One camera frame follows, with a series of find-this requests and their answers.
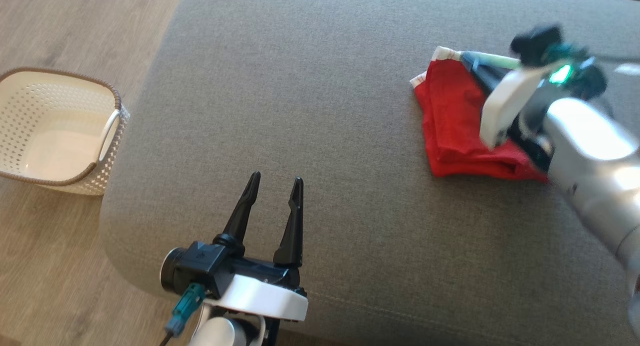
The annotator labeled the white perforated laundry basket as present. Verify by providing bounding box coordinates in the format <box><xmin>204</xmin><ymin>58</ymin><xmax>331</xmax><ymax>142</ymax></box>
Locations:
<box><xmin>0</xmin><ymin>67</ymin><xmax>131</xmax><ymax>196</ymax></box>

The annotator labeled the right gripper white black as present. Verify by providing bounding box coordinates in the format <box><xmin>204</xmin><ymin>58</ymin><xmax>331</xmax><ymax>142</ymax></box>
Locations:
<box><xmin>460</xmin><ymin>52</ymin><xmax>608</xmax><ymax>173</ymax></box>

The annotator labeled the grey sofa seat cushion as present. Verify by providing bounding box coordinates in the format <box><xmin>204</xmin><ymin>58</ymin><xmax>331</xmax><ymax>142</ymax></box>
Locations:
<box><xmin>99</xmin><ymin>0</ymin><xmax>640</xmax><ymax>346</ymax></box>

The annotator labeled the red white basketball jersey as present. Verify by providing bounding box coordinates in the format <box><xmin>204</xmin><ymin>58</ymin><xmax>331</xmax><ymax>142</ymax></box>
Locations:
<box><xmin>410</xmin><ymin>46</ymin><xmax>551</xmax><ymax>182</ymax></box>

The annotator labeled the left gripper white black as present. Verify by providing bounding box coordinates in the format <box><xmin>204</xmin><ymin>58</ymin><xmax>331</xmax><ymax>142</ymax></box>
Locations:
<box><xmin>160</xmin><ymin>171</ymin><xmax>309</xmax><ymax>321</ymax></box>

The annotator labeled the teal plug left camera cable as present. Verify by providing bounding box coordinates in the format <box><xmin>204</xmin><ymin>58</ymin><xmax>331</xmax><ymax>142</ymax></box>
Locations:
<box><xmin>159</xmin><ymin>282</ymin><xmax>207</xmax><ymax>346</ymax></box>

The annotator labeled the teal plug right camera cable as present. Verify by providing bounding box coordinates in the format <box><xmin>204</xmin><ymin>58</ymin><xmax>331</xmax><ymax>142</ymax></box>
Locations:
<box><xmin>545</xmin><ymin>42</ymin><xmax>640</xmax><ymax>79</ymax></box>

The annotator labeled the teal plug camera cable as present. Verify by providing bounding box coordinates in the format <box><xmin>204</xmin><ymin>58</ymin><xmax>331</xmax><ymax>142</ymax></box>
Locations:
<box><xmin>159</xmin><ymin>282</ymin><xmax>207</xmax><ymax>346</ymax></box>
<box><xmin>545</xmin><ymin>42</ymin><xmax>640</xmax><ymax>79</ymax></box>

